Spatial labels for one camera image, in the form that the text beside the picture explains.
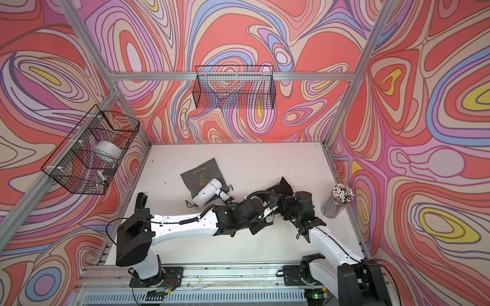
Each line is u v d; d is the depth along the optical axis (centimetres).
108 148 75
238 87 96
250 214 59
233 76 86
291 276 73
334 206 82
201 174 102
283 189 91
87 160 78
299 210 69
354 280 41
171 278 72
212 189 93
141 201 91
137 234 47
